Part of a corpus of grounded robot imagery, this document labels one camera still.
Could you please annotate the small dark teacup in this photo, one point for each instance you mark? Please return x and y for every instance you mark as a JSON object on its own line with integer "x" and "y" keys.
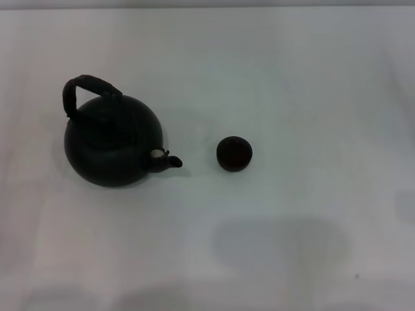
{"x": 234, "y": 155}

